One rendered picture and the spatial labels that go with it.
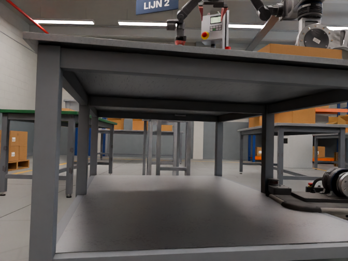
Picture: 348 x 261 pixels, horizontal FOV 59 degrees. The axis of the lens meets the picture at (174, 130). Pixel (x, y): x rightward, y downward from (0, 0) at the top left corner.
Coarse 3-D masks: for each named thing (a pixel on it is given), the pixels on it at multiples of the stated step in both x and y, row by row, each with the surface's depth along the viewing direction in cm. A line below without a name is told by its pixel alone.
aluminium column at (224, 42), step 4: (228, 12) 219; (224, 16) 219; (228, 16) 219; (224, 20) 219; (228, 20) 219; (224, 24) 219; (228, 24) 219; (224, 28) 219; (228, 28) 219; (224, 32) 218; (228, 32) 219; (224, 36) 218; (224, 40) 218; (224, 44) 218; (224, 48) 218
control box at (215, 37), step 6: (204, 18) 224; (204, 24) 224; (210, 24) 222; (216, 24) 220; (222, 24) 219; (204, 30) 224; (222, 30) 218; (210, 36) 222; (216, 36) 220; (222, 36) 218; (204, 42) 228; (210, 42) 227; (216, 42) 227
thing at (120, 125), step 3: (108, 120) 759; (111, 120) 759; (114, 120) 758; (117, 120) 758; (120, 120) 757; (123, 120) 779; (120, 123) 757; (123, 123) 781; (114, 126) 758; (117, 126) 757; (120, 126) 757; (123, 126) 782; (120, 129) 756
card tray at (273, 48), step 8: (264, 48) 101; (272, 48) 98; (280, 48) 98; (288, 48) 99; (296, 48) 99; (304, 48) 100; (312, 48) 100; (320, 48) 101; (320, 56) 101; (328, 56) 101; (336, 56) 102
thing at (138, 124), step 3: (135, 120) 759; (138, 120) 758; (141, 120) 757; (135, 123) 759; (138, 123) 759; (141, 123) 758; (147, 123) 771; (135, 126) 759; (138, 126) 758; (141, 126) 758; (147, 126) 772; (135, 129) 759; (138, 129) 758; (141, 129) 758; (147, 129) 774
